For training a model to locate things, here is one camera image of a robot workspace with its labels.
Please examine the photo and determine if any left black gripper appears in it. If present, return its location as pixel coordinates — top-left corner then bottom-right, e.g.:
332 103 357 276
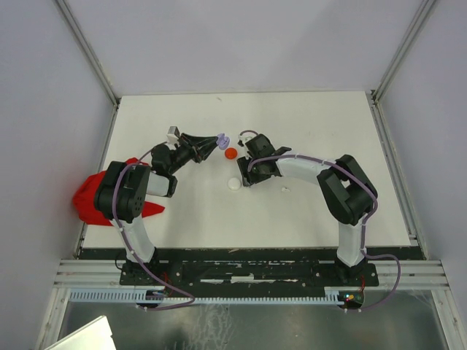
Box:
168 132 220 174

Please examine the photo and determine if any purple earbud charging case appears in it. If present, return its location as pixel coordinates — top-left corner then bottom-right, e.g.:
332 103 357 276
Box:
216 133 230 150

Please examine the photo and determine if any orange earbud charging case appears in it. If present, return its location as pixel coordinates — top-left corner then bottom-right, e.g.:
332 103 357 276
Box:
224 147 238 160

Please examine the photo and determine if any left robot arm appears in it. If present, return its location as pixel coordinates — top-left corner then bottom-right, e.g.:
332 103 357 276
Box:
93 127 230 284

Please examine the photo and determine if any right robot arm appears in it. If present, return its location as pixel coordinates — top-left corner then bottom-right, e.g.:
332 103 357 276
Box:
237 131 378 285

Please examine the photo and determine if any white earbud charging case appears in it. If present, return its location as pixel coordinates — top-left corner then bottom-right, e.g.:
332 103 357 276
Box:
227 177 242 191

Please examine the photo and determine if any red cloth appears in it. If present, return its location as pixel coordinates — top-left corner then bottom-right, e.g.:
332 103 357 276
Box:
72 158 176 226

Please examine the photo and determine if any circuit board with leds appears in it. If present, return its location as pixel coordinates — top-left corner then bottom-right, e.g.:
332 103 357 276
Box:
341 291 364 309

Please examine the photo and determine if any white box corner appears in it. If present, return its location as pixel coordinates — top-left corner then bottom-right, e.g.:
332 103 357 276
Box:
47 316 116 350

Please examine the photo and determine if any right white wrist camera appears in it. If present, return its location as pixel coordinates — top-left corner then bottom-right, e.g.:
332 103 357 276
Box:
238 134 252 147

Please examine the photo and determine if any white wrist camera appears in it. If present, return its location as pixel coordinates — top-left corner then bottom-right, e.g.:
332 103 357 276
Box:
166 126 180 144
238 134 252 147

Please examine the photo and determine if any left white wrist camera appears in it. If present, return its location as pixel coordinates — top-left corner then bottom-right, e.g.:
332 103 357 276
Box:
166 126 180 144

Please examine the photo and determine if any left aluminium corner post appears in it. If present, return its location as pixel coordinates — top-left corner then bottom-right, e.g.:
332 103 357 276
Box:
53 0 120 106

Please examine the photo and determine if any aluminium corner post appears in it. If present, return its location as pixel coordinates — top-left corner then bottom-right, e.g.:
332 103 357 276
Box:
371 0 438 104
53 0 120 106

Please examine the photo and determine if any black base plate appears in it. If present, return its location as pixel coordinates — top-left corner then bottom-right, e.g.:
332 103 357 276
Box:
120 248 379 298

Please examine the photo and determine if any aluminium frame rail front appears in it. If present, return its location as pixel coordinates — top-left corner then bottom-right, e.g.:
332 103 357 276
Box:
53 260 449 291

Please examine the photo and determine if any white slotted cable duct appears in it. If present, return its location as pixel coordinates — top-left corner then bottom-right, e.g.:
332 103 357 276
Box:
69 288 344 306

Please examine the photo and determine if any right aluminium corner post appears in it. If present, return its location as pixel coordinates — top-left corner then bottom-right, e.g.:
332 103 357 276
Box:
371 0 438 104

